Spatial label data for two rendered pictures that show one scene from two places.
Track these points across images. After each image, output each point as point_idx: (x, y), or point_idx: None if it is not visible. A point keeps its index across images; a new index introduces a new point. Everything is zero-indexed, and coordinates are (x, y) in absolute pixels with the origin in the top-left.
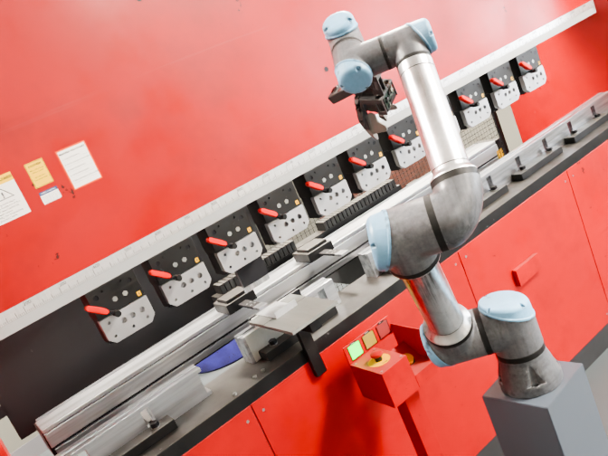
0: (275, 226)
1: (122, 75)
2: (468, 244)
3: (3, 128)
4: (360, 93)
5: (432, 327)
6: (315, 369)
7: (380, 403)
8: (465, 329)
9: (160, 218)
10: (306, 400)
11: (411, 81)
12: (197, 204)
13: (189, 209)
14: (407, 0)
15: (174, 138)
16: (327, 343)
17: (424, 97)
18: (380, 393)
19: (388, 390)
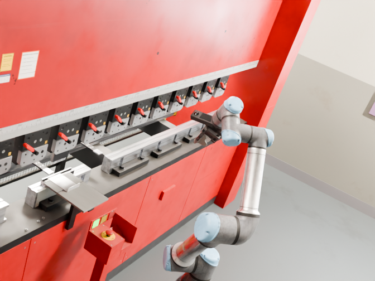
0: (88, 134)
1: (78, 18)
2: (156, 173)
3: (6, 25)
4: (210, 126)
5: (181, 257)
6: (68, 226)
7: (80, 247)
8: (192, 262)
9: (44, 111)
10: (53, 240)
11: (255, 160)
12: (65, 108)
13: (59, 111)
14: (206, 29)
15: (78, 66)
16: (80, 211)
17: (257, 172)
18: (101, 253)
19: (109, 255)
